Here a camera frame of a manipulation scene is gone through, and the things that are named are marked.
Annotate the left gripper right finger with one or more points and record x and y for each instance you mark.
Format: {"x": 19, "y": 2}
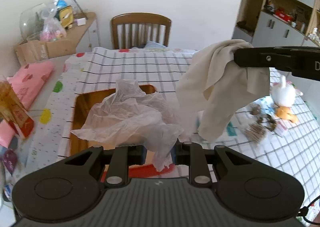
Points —
{"x": 192, "y": 155}

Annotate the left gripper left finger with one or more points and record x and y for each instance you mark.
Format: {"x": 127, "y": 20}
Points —
{"x": 119, "y": 160}

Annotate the white plush rabbit toy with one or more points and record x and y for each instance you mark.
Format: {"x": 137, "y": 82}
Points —
{"x": 284, "y": 93}

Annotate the clear plastic bag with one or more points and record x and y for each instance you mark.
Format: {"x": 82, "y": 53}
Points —
{"x": 131, "y": 117}

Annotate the cream white cloth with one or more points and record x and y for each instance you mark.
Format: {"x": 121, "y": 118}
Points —
{"x": 216, "y": 86}

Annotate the yellow plush duck toy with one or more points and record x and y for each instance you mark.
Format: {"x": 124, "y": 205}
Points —
{"x": 285, "y": 114}

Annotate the white teal flat box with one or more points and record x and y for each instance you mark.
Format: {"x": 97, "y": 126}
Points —
{"x": 228, "y": 134}

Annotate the black grid white tablecloth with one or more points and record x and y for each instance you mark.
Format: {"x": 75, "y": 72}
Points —
{"x": 296, "y": 152}

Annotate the bundle of brown sticks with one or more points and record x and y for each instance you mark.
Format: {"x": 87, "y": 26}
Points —
{"x": 255, "y": 132}

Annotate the polka dot tablecloth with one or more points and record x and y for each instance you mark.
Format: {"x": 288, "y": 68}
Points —
{"x": 51, "y": 111}

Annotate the amber liquid plastic bottle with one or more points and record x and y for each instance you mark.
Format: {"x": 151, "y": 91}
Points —
{"x": 13, "y": 112}

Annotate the pink patterned folded cloth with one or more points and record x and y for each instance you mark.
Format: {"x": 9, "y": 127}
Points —
{"x": 26, "y": 83}

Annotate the wooden dining chair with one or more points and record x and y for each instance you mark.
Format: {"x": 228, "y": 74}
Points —
{"x": 136, "y": 29}

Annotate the white wooden side cabinet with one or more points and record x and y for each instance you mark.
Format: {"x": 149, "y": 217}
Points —
{"x": 85, "y": 37}

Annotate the cardboard box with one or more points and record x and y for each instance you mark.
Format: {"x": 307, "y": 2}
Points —
{"x": 35, "y": 51}

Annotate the plastic bag with pink items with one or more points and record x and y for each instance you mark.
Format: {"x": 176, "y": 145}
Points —
{"x": 52, "y": 29}

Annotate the yellow tissue box holder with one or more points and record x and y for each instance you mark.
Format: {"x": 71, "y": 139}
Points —
{"x": 65, "y": 17}

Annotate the clear glass bowl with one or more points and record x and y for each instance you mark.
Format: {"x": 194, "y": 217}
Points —
{"x": 32, "y": 20}

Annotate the grey wall cabinet unit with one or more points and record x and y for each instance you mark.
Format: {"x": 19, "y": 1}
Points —
{"x": 265, "y": 23}

